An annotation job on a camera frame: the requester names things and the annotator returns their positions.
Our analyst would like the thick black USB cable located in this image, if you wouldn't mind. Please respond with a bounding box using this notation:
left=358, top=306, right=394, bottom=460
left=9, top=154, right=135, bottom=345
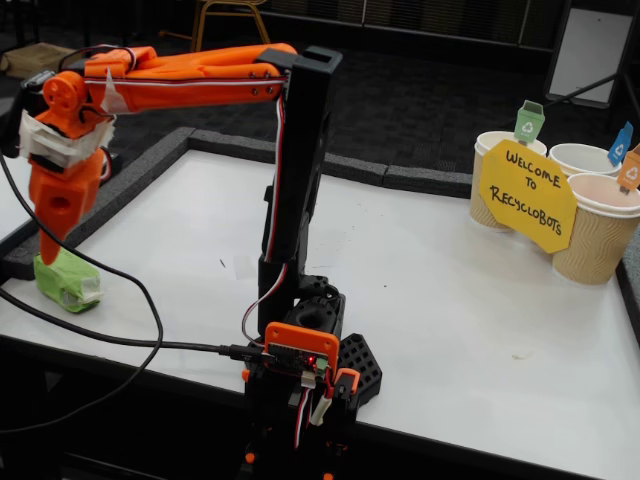
left=0, top=285, right=275, bottom=365

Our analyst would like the yellow welcome paper sign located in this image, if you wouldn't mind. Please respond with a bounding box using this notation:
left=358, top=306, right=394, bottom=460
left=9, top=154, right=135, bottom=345
left=478, top=138, right=578, bottom=255

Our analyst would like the short dark grey foam strip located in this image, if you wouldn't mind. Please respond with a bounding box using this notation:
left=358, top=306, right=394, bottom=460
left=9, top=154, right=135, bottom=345
left=385, top=163, right=474, bottom=200

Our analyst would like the servo wire along arm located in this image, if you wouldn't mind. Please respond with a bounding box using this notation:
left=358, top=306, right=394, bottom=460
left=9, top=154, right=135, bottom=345
left=58, top=44, right=292, bottom=346

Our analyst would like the orange recycling bin tag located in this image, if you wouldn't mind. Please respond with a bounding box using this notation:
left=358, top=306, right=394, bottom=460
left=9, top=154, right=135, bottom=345
left=619, top=148, right=640, bottom=197

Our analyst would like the gold metal frame chair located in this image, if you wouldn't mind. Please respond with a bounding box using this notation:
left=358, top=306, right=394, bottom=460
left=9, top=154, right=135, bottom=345
left=158, top=0, right=274, bottom=54

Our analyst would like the white panel black frame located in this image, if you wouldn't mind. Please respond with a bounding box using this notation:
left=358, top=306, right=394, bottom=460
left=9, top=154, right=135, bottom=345
left=543, top=0, right=637, bottom=110

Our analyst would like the red white black servo wire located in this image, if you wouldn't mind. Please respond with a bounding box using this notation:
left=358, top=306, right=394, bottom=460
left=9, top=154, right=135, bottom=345
left=291, top=384, right=334, bottom=451

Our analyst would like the brown cardboard box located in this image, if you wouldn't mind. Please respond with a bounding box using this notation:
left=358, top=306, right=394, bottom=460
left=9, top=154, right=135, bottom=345
left=0, top=42, right=76, bottom=80

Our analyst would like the white table black edge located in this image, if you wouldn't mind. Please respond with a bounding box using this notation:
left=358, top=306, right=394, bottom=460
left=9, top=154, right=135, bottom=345
left=0, top=149, right=41, bottom=257

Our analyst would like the clear tape patch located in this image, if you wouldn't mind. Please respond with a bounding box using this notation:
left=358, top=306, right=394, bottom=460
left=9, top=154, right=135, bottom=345
left=231, top=253, right=257, bottom=280

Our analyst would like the ribbed beige paper cup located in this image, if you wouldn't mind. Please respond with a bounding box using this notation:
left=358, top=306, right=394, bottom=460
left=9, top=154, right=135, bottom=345
left=551, top=173, right=640, bottom=286
left=547, top=143, right=626, bottom=179
left=468, top=130, right=549, bottom=234

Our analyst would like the controller board orange mount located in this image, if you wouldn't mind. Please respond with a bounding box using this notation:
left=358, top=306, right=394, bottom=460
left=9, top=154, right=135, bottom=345
left=263, top=322, right=342, bottom=390

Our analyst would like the orange taped gripper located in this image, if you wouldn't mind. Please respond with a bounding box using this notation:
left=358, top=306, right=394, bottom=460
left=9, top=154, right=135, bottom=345
left=18, top=110, right=117, bottom=266

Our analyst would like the blue recycling bin tag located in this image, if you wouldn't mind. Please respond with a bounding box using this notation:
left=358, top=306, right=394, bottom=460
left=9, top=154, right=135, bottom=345
left=607, top=120, right=636, bottom=167

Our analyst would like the thin black webcam cable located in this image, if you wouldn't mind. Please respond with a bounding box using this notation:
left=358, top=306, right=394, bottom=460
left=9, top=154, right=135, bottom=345
left=0, top=149, right=165, bottom=435

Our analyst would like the long dark grey foam strip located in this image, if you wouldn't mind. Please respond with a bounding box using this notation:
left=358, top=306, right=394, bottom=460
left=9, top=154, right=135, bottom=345
left=185, top=127, right=390, bottom=185

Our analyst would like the green paper rubbish packet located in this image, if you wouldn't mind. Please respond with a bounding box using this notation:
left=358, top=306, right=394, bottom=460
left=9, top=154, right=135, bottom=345
left=33, top=251, right=105, bottom=315

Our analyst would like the black robot base clamp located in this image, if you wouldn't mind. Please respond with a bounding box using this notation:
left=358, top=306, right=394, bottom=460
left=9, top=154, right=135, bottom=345
left=241, top=332, right=384, bottom=480

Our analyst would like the black metal stand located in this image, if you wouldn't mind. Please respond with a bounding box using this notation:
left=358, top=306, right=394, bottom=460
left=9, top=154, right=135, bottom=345
left=542, top=69, right=640, bottom=134

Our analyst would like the green recycling bin tag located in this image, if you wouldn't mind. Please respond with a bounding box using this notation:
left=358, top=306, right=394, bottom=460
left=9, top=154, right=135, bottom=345
left=513, top=99, right=546, bottom=147

